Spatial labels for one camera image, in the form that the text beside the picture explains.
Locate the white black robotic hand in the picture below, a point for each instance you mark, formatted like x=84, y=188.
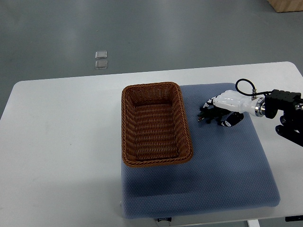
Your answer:
x=236, y=104

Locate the dark green toy crocodile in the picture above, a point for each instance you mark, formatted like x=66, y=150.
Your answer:
x=211, y=112

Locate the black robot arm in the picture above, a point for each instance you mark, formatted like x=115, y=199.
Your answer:
x=291, y=103

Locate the brown wicker basket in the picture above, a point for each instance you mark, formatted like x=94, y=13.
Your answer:
x=154, y=127

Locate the blue-grey foam cushion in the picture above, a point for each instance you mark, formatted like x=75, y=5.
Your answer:
x=228, y=171

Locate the wooden box corner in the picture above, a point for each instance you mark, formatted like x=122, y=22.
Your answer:
x=286, y=5

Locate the white table leg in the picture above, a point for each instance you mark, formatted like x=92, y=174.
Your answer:
x=253, y=223

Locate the black table control panel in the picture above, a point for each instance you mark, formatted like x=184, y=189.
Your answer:
x=294, y=218

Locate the upper floor metal plate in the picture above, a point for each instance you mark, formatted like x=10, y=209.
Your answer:
x=101, y=54

